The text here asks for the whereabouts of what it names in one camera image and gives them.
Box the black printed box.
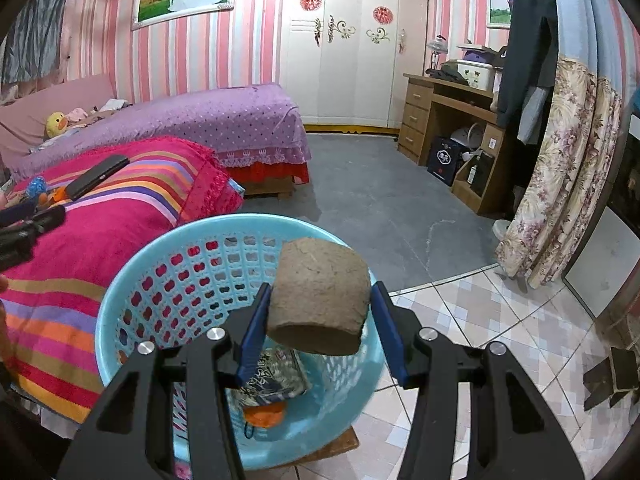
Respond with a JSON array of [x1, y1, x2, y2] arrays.
[[427, 135, 468, 187]]

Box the wooden desk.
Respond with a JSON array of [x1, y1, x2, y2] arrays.
[[397, 72, 516, 216]]

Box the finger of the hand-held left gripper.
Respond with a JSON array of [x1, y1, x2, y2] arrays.
[[0, 205, 38, 227], [0, 205, 67, 272]]

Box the wooden stool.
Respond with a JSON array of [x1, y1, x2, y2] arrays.
[[270, 427, 361, 476]]

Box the light blue plastic basket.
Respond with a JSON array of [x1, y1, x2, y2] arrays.
[[95, 213, 386, 471]]

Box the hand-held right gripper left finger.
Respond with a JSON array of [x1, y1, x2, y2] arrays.
[[57, 282, 273, 480]]

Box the black zip case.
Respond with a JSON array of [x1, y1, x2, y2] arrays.
[[65, 155, 131, 202]]

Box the purple dotted bed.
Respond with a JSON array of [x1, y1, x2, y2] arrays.
[[10, 82, 311, 198]]

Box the grey hanging cloth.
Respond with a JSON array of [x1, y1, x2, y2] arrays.
[[0, 0, 73, 86]]

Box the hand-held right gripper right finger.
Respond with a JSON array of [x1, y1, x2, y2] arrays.
[[371, 281, 586, 480]]

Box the yellow duck plush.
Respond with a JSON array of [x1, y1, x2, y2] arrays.
[[45, 111, 70, 138]]

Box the white wardrobe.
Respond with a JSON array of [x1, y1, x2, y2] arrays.
[[279, 0, 431, 131]]

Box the dark hanging clothes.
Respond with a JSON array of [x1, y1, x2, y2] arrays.
[[495, 0, 561, 143]]

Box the small framed photo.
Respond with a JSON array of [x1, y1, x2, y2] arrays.
[[486, 0, 516, 30]]

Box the pink long curtain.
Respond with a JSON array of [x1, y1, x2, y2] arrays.
[[50, 0, 121, 86]]

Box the light blue striped curtain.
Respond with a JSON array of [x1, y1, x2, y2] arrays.
[[547, 0, 631, 91]]

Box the desk lamp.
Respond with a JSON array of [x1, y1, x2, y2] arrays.
[[425, 35, 448, 73]]

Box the orange cloth bag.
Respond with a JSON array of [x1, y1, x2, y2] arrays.
[[243, 399, 288, 431]]

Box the white storage box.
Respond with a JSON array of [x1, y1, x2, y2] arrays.
[[457, 60, 498, 92]]

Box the dark folded box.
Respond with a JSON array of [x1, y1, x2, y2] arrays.
[[582, 345, 640, 411]]

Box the white electric fan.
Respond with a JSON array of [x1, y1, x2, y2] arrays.
[[450, 122, 486, 153]]

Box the pink covered headboard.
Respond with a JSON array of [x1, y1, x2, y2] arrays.
[[0, 74, 117, 161]]

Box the white board panel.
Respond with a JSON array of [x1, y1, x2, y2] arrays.
[[562, 205, 640, 318]]

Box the dark green jacket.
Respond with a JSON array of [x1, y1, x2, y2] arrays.
[[425, 67, 468, 86]]

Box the blue plastic bag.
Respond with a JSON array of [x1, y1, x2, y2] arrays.
[[25, 176, 50, 201]]

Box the black white printed wrapper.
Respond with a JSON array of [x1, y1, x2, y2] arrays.
[[240, 347, 311, 403]]

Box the floral beige curtain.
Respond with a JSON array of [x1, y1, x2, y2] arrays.
[[495, 55, 623, 291]]

